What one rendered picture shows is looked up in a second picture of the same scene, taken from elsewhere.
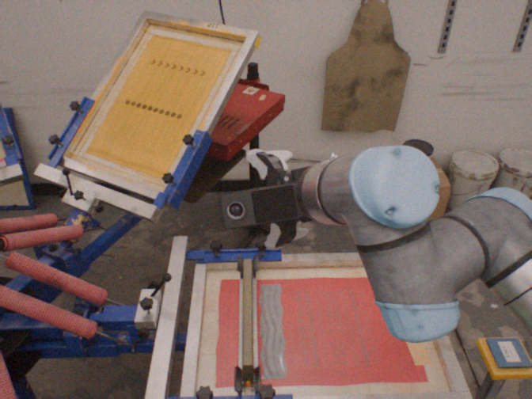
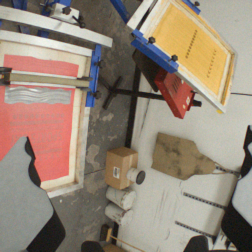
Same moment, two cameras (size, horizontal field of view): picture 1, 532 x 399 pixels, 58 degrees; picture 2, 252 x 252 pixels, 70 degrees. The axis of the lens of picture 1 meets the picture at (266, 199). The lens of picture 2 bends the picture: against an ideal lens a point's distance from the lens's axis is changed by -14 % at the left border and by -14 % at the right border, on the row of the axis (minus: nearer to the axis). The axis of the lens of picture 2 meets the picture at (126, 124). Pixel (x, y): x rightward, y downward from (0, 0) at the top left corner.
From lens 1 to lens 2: 0.63 m
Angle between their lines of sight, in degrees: 8
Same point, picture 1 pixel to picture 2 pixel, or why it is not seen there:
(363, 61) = (188, 158)
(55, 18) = (228, 15)
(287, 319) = (44, 106)
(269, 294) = (63, 96)
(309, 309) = (50, 121)
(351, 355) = not seen: hidden behind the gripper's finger
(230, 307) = (58, 69)
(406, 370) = not seen: hidden behind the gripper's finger
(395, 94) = (168, 171)
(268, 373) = (8, 91)
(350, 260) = (80, 150)
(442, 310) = not seen: outside the picture
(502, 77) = (165, 215)
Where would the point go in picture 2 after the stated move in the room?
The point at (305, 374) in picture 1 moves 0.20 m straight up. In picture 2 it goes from (6, 116) to (24, 126)
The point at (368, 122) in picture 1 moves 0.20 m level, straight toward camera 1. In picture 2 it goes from (157, 156) to (151, 155)
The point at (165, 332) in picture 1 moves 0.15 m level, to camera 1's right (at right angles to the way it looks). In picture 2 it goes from (45, 22) to (38, 57)
